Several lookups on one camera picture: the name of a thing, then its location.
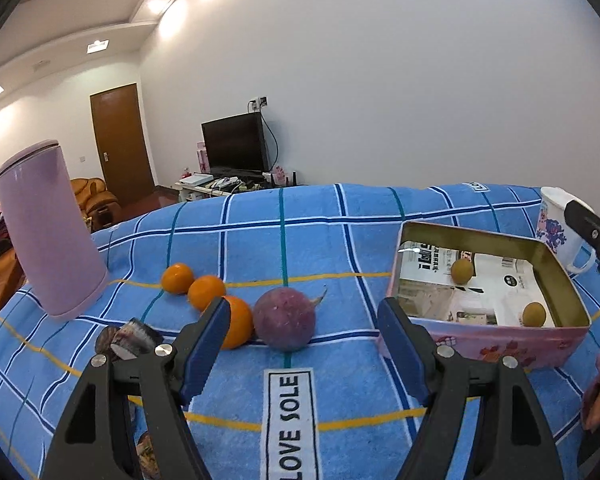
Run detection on small yellow-brown round fruit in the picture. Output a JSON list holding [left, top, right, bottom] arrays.
[[450, 258, 475, 285]]

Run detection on brown wrinkled taro chunk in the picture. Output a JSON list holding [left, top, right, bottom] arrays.
[[136, 431, 161, 480]]

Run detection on white mug with blue print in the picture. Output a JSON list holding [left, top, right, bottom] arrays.
[[535, 186, 595, 275]]

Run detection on white printed paper in tin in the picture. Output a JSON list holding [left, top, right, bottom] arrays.
[[396, 240, 555, 327]]

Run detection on pink metal tin box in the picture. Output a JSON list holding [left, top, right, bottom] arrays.
[[387, 221, 591, 370]]

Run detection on far orange tangerine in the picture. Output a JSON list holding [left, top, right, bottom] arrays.
[[160, 262, 195, 295]]

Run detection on orange tangerine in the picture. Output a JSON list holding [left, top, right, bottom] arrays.
[[160, 262, 195, 295], [187, 275, 226, 312]]

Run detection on brown sofa with pink cushion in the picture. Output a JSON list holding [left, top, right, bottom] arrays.
[[0, 248, 26, 312]]

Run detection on middle orange tangerine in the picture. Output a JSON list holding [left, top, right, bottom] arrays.
[[187, 275, 226, 312]]

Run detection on orange tangerine nearest radish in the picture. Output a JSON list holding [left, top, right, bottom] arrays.
[[222, 296, 253, 350]]

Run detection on lilac cylindrical kettle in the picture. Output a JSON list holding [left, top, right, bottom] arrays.
[[0, 140, 108, 321]]

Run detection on blue plaid towel cloth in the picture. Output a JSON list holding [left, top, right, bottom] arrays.
[[0, 181, 600, 480]]

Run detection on purple round radish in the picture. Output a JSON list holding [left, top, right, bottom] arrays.
[[252, 287, 327, 352]]

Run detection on orange leather armchair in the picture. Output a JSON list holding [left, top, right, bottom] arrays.
[[70, 178, 122, 233]]

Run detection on white TV stand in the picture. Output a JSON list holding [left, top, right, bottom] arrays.
[[172, 166, 300, 202]]

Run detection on brown wooden door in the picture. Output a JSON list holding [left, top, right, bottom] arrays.
[[90, 84, 155, 207]]

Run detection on black flat television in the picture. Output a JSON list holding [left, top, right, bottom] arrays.
[[201, 112, 270, 174]]

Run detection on black TV power cable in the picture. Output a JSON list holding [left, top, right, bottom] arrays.
[[251, 98, 281, 174]]

